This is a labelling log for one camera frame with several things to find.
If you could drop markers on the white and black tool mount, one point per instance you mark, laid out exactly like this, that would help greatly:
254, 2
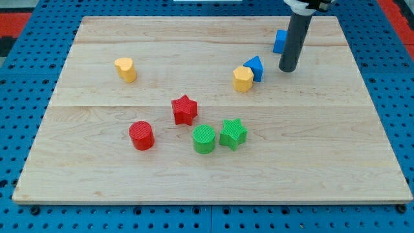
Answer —
309, 7

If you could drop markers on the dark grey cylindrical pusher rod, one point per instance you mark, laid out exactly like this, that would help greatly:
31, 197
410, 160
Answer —
296, 34

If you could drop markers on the blue triangle block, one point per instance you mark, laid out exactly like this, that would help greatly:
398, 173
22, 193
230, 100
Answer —
257, 68

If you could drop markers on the yellow hexagon block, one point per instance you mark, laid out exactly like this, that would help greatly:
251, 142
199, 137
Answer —
242, 79

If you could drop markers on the blue cube block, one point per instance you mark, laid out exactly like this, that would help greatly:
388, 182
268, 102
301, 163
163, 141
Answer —
279, 43

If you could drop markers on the green star block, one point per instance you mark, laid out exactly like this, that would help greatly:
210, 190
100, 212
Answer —
233, 133

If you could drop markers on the wooden board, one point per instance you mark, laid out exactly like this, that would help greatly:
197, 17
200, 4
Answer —
314, 137

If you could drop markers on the red star block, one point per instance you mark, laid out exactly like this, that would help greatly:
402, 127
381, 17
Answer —
184, 110

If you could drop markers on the green cylinder block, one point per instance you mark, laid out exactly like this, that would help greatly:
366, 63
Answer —
203, 139

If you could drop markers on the yellow heart block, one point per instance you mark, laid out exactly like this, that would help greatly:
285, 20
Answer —
125, 69

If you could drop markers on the red cylinder block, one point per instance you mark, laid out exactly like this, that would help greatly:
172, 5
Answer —
141, 135

